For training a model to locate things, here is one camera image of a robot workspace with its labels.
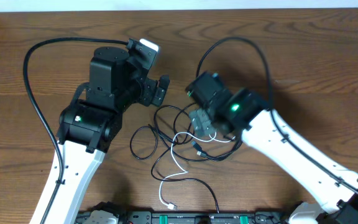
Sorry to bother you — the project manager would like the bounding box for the white USB cable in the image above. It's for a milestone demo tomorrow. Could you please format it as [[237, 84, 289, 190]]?
[[158, 130, 236, 210]]

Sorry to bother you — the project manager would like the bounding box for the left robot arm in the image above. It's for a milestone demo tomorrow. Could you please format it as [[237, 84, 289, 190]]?
[[31, 43, 169, 223]]

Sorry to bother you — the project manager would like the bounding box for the black USB cable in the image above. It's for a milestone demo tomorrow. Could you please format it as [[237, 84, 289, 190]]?
[[129, 102, 244, 214]]

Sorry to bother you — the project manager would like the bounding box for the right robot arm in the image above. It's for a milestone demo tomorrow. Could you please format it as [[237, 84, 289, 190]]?
[[185, 72, 358, 223]]

